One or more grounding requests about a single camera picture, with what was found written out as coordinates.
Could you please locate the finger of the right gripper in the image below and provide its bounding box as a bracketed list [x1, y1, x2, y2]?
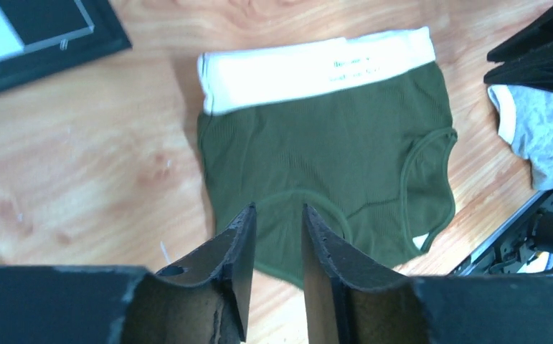
[483, 6, 553, 92]

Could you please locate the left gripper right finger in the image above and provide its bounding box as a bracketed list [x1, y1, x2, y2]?
[301, 204, 428, 343]

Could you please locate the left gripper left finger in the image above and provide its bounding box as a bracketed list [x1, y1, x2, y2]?
[110, 203, 257, 343]

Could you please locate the green underwear white waistband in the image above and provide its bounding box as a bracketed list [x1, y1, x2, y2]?
[197, 27, 457, 287]

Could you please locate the grey underwear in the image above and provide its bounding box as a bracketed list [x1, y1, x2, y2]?
[487, 85, 553, 191]

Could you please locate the black compartment storage box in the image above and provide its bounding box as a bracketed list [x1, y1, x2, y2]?
[0, 0, 132, 92]

